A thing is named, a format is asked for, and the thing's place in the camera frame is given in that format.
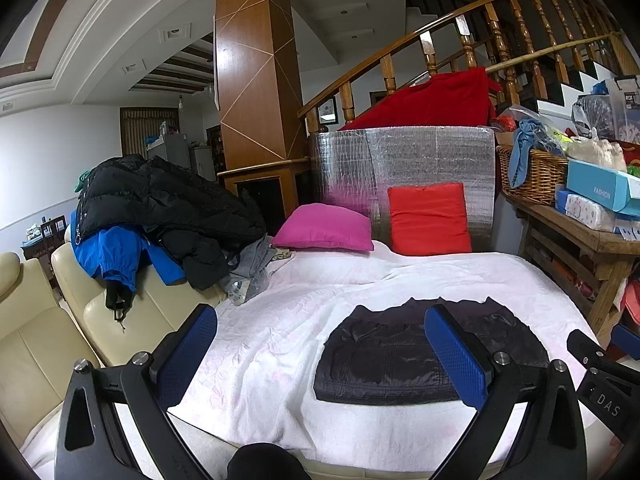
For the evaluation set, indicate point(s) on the grey garment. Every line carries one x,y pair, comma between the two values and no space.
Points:
250,265

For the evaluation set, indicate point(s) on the brown curtain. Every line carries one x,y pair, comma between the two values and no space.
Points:
135,130

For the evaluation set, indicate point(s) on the black and white staircase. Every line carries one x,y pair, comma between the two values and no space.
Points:
575,85

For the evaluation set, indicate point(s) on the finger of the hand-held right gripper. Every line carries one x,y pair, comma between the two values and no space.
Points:
627,342
587,350

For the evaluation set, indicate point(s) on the red pillow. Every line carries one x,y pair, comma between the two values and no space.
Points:
430,220

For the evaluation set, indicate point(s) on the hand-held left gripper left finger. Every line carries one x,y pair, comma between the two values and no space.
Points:
187,350

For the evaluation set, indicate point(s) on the red cloth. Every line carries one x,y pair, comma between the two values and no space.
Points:
440,100

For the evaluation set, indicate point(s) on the blue jacket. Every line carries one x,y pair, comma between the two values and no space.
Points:
112,250

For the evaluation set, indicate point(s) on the light blue cardboard box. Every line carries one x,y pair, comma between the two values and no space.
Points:
600,185

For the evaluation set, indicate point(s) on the wooden table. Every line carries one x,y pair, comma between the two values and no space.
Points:
575,237

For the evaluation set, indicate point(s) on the clear plastic bag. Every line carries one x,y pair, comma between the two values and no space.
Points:
595,112

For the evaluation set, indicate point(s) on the wooden stair railing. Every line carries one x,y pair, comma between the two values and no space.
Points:
387,67

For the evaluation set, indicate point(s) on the pink pillow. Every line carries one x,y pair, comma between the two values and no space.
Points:
325,227

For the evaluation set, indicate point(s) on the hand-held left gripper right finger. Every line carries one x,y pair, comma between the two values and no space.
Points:
457,360

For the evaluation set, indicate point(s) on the silver foil insulation panel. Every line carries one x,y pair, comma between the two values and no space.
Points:
425,155

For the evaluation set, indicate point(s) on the clear storage container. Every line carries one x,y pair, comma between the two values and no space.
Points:
630,107

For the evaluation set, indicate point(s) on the dark wooden chair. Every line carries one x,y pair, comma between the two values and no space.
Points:
47,232

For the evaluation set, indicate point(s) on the wicker basket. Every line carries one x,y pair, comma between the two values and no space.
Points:
537,180

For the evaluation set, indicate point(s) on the white blanket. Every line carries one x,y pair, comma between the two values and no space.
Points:
270,340

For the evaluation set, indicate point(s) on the red plastic object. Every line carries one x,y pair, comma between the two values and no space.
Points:
632,302

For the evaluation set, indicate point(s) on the wooden pillar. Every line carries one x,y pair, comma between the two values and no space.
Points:
250,85

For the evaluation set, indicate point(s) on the framed picture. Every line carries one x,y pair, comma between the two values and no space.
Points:
328,111

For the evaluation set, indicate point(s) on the white refrigerator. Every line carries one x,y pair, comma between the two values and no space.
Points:
205,162

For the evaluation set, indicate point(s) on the blue cloth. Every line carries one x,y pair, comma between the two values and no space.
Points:
522,150

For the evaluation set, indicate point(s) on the black quilted jacket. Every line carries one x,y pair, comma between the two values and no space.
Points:
380,360

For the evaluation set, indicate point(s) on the cream leather sofa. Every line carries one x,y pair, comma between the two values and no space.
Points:
35,340

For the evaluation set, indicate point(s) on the white patterned tissue pack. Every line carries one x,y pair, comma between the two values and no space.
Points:
587,212

